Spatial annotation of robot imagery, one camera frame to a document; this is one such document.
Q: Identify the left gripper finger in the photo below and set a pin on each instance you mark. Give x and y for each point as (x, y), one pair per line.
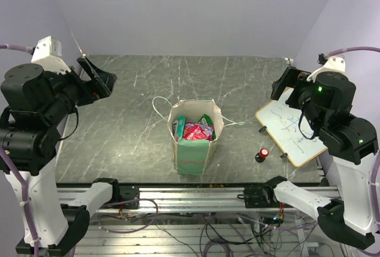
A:
(93, 72)
(106, 89)

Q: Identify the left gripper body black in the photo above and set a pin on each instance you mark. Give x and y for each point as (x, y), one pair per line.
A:
(71, 85)

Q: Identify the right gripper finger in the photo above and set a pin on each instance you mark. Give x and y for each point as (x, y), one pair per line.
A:
(297, 75)
(283, 82)

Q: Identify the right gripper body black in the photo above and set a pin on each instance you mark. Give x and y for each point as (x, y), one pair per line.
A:
(306, 88)

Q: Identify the green fruit candy packet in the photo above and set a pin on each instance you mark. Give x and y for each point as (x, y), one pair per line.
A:
(206, 120)

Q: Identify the teal candy packet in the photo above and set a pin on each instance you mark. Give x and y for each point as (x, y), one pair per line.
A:
(178, 128)

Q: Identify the purple berries candy packet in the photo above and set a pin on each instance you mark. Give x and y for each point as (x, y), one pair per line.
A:
(209, 130)

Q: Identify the green patterned paper bag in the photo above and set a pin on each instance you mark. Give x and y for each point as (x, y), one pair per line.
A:
(193, 157)

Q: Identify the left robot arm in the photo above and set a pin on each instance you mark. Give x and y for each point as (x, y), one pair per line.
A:
(38, 101)

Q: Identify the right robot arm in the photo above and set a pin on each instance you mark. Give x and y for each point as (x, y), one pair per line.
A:
(326, 103)

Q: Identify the red black stamp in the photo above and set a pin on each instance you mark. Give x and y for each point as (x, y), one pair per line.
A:
(261, 155)

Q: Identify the small red snack packet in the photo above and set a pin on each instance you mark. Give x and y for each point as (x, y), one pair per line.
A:
(194, 133)

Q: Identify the small whiteboard yellow frame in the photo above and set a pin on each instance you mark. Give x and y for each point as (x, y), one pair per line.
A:
(289, 133)

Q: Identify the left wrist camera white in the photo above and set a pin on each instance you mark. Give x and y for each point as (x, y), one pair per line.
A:
(48, 54)

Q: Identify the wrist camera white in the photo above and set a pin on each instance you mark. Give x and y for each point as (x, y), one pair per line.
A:
(328, 64)
(48, 54)

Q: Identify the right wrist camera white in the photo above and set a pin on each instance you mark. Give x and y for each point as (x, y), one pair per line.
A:
(328, 64)

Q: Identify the aluminium rail frame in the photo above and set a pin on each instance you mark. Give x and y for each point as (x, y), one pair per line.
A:
(202, 220)

